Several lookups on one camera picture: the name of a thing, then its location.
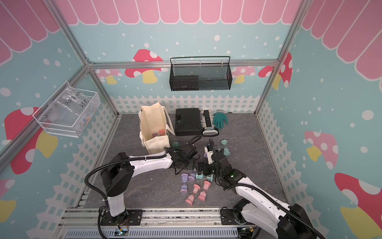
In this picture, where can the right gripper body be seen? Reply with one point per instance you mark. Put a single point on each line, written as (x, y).
(209, 169)

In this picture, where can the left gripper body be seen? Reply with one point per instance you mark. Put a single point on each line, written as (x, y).
(186, 163)

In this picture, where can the cream canvas tote bag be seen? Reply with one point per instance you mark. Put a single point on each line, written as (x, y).
(152, 119)

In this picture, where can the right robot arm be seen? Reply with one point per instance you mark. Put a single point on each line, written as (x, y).
(281, 220)

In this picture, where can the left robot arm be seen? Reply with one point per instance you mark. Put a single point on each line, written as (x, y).
(117, 174)

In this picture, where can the green hourglass far right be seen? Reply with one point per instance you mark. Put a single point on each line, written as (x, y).
(224, 144)

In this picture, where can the green hourglass lying right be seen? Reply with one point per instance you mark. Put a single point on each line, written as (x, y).
(205, 177)

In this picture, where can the purple hourglass bottom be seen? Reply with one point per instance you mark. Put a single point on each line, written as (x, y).
(184, 189)

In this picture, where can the plastic bag in bin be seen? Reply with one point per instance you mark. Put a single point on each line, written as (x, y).
(74, 104)

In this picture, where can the black plastic case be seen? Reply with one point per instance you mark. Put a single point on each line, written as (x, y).
(188, 122)

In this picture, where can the black bit holder strip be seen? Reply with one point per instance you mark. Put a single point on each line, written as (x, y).
(208, 126)

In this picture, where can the green rubber glove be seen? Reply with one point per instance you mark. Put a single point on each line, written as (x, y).
(220, 119)

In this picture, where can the black box in basket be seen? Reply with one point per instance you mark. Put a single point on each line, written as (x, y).
(184, 83)

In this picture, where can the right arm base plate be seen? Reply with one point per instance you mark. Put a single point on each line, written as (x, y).
(230, 216)

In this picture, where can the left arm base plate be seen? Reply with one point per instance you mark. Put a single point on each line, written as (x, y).
(128, 217)

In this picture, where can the black wire mesh basket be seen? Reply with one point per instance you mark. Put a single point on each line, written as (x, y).
(214, 72)

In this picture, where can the clear plastic wall bin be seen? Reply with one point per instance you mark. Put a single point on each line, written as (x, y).
(67, 110)

